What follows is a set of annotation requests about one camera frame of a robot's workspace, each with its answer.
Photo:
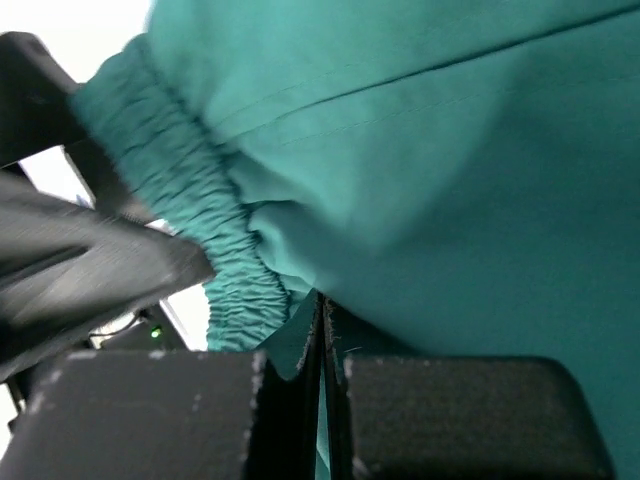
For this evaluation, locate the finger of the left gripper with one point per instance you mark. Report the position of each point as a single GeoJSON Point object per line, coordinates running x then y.
{"type": "Point", "coordinates": [35, 116]}
{"type": "Point", "coordinates": [67, 270]}

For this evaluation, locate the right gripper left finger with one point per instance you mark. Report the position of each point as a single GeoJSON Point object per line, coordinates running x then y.
{"type": "Point", "coordinates": [176, 415]}

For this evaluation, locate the teal green shorts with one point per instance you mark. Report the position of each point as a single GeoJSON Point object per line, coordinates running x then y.
{"type": "Point", "coordinates": [462, 175]}

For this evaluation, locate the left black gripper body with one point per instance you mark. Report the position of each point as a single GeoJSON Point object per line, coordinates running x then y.
{"type": "Point", "coordinates": [152, 328]}

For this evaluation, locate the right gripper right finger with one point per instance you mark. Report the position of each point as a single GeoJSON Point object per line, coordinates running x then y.
{"type": "Point", "coordinates": [400, 415]}

